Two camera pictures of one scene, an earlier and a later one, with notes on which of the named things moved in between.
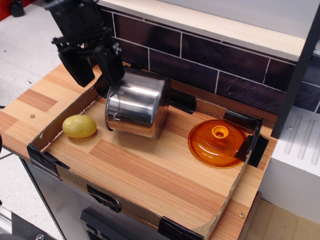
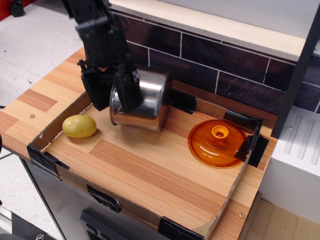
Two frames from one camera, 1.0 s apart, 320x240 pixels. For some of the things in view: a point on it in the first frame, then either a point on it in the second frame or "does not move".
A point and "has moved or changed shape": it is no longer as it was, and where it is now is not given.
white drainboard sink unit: (292, 180) does not move
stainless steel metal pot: (139, 104) has moved or changed shape
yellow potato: (79, 126) does not move
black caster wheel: (17, 8) does not move
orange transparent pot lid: (218, 143) does not move
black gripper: (83, 27) → (105, 45)
